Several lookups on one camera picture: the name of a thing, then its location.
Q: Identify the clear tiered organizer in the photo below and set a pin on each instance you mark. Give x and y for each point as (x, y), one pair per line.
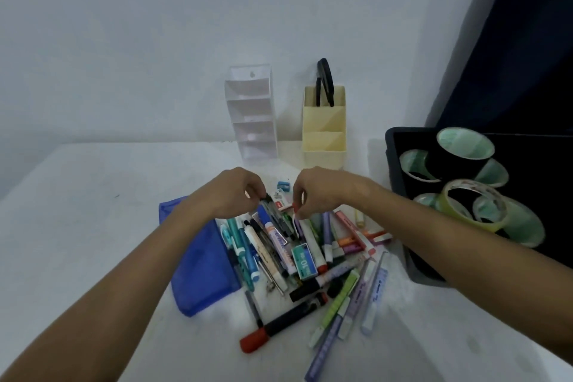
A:
(250, 126)

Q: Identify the small blue sharpener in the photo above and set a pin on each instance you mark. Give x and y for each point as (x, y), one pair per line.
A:
(284, 186)

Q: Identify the person's left hand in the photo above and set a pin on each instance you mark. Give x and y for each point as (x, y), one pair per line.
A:
(233, 193)

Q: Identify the red capped white marker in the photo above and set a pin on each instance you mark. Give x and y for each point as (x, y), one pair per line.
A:
(311, 243)

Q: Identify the person's left forearm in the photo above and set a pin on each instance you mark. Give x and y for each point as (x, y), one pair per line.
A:
(112, 292)

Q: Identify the pile of pens and markers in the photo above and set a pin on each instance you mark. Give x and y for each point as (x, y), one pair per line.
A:
(340, 305)

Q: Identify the person's right forearm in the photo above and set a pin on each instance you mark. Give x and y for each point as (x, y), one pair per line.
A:
(470, 252)

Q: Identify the black plastic tray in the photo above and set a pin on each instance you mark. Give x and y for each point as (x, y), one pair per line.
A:
(546, 171)

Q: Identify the small black cap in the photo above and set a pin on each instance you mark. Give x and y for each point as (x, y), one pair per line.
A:
(335, 288)

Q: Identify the white eraser red label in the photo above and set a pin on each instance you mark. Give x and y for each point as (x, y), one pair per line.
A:
(281, 200)

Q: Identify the red capped black marker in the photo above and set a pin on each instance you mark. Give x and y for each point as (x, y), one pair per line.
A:
(286, 321)

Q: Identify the dark blue curtain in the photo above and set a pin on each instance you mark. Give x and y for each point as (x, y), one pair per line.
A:
(528, 37)

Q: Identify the blue mesh pencil pouch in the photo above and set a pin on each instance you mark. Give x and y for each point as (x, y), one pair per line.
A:
(201, 270)

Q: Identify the cream pen holder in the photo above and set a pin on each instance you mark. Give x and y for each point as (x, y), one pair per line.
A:
(324, 149)

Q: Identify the person's right hand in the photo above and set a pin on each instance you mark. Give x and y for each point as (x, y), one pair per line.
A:
(331, 189)

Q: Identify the yellow clear tape roll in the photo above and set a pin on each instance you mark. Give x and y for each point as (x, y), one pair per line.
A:
(447, 205)

